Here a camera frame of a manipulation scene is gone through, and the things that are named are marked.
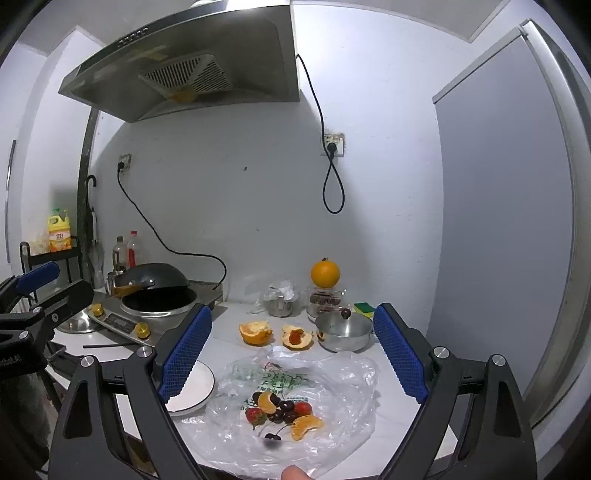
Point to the half orange peel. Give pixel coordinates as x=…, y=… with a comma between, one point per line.
x=254, y=336

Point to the black metal rack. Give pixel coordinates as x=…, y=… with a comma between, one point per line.
x=51, y=256

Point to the cluster of cherries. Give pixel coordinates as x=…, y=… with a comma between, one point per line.
x=286, y=407

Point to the steel cup with plastic wrap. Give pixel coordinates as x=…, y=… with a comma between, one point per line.
x=279, y=304

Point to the white wall socket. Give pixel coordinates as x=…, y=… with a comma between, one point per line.
x=339, y=138
x=124, y=159

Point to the red strawberry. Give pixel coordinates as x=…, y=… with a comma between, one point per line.
x=303, y=408
x=255, y=415

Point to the green yellow sponge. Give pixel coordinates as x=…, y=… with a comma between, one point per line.
x=364, y=307

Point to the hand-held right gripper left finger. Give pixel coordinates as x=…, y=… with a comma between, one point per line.
x=184, y=355

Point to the person's right hand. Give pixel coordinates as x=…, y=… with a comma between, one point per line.
x=293, y=473

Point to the steel range hood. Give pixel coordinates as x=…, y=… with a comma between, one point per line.
x=184, y=46

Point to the dark wok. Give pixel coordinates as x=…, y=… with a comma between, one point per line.
x=157, y=276

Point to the grey refrigerator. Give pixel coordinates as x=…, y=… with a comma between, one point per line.
x=498, y=207

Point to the clear oil bottle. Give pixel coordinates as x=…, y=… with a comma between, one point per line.
x=119, y=256

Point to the black stick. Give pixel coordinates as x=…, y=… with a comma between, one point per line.
x=111, y=345

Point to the red cap bottle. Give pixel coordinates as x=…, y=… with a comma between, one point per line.
x=134, y=251

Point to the white plate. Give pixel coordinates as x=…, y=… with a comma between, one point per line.
x=198, y=383

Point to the glass jar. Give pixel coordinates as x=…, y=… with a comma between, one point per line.
x=323, y=299

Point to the peeled orange segment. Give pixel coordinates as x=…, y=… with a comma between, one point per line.
x=307, y=425
x=267, y=402

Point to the torn orange peel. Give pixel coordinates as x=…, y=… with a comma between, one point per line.
x=288, y=329

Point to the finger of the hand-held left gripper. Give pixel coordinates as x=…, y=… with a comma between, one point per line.
x=37, y=277
x=64, y=302

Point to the clear printed plastic bag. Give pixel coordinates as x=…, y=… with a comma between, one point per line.
x=332, y=392

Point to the yellow detergent bottle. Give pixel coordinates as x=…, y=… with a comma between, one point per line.
x=60, y=235

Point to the whole orange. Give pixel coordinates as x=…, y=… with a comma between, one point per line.
x=325, y=274

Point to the steel induction cooker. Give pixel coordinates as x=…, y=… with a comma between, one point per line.
x=120, y=321

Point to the steel lid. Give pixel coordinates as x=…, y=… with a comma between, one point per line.
x=76, y=325

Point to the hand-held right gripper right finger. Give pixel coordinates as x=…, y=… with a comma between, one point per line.
x=399, y=355

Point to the black folded umbrella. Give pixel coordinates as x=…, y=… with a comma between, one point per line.
x=90, y=221

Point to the steel pot with lid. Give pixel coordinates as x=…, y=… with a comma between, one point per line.
x=344, y=334

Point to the cut strawberry piece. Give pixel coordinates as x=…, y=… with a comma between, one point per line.
x=295, y=339

